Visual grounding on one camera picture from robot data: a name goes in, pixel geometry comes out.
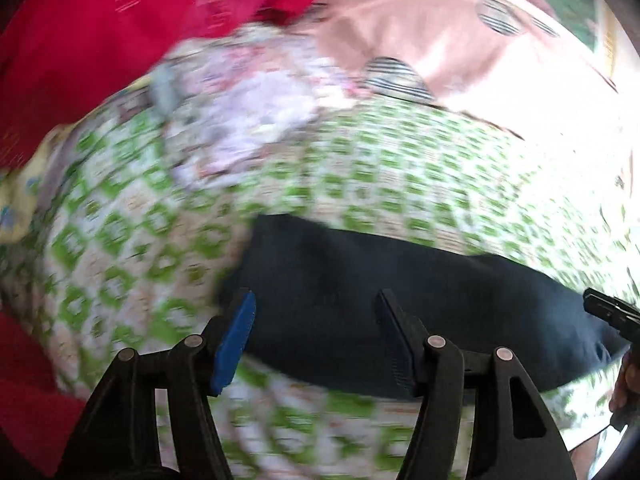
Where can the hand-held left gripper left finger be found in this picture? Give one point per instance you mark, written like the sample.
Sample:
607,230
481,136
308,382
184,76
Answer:
234,340

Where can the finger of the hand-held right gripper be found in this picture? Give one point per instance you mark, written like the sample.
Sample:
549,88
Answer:
607,307

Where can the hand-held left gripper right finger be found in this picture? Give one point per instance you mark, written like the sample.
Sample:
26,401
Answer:
400,345

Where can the dark navy pants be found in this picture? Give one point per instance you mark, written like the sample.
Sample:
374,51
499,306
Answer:
325,300

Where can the person's right hand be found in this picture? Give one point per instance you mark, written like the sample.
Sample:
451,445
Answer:
627,385

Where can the green patterned bed sheet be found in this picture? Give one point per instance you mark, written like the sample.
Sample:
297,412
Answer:
400,180

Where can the pink floral cloth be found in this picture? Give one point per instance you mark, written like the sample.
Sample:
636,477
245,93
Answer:
250,105

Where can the yellow printed cloth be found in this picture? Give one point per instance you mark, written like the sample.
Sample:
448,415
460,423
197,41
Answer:
17,200

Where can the peach cloth with striped circles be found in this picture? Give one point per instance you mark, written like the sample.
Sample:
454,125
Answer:
430,45

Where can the red cloth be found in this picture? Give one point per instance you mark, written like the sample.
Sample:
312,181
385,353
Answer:
90,45

